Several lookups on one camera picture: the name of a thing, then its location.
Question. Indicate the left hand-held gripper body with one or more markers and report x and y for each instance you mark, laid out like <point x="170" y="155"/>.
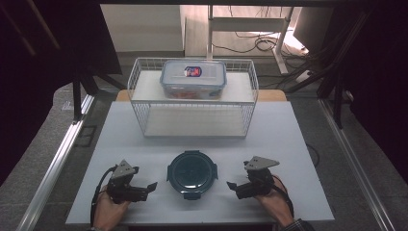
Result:
<point x="123" y="183"/>

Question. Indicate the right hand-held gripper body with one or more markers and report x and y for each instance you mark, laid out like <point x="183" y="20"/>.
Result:
<point x="258" y="179"/>

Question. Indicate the round dark glass lid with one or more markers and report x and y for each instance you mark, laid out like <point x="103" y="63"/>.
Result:
<point x="191" y="173"/>

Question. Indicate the clear rectangular food container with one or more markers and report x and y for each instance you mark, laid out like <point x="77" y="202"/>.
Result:
<point x="193" y="78"/>

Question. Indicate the person's right hand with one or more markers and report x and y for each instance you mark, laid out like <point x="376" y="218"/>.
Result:
<point x="274" y="202"/>

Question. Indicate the person's left hand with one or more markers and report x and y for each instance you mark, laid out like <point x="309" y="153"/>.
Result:
<point x="107" y="211"/>

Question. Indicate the wooden board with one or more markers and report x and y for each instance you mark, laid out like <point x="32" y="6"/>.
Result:
<point x="272" y="95"/>

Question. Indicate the black stand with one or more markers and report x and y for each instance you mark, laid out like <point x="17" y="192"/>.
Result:
<point x="336" y="96"/>
<point x="77" y="96"/>

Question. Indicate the white power strip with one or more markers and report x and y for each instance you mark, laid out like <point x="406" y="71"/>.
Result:
<point x="303" y="76"/>

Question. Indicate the white cabinet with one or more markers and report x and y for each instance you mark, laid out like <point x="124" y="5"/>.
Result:
<point x="144" y="29"/>

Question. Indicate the dark monitor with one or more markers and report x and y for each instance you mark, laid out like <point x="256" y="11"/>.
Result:
<point x="312" y="29"/>

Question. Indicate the aluminium rail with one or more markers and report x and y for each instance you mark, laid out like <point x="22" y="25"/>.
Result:
<point x="51" y="173"/>
<point x="356" y="166"/>

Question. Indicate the white desk frame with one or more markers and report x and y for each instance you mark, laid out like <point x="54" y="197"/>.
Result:
<point x="247" y="24"/>

